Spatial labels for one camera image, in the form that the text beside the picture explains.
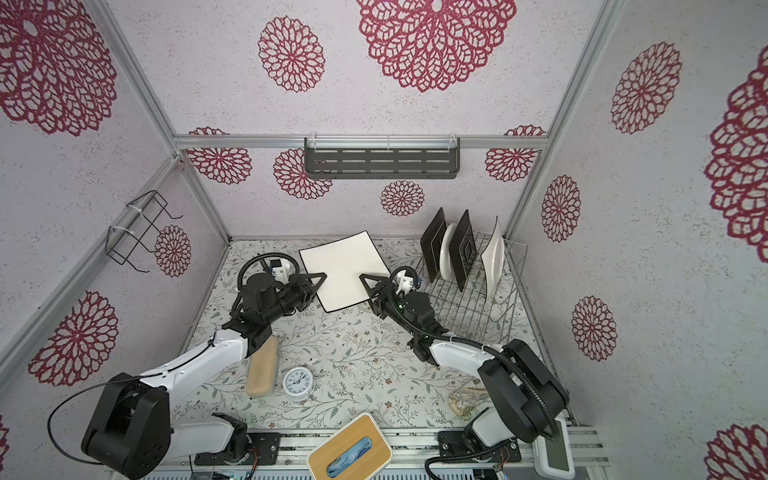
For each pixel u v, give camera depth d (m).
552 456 0.69
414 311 0.63
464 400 0.79
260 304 0.63
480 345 0.52
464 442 0.66
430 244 0.94
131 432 0.41
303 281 0.75
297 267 0.66
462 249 0.95
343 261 0.86
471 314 0.97
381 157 0.94
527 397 0.44
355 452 0.71
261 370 0.83
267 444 0.75
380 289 0.72
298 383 0.81
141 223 0.80
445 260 0.97
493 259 0.90
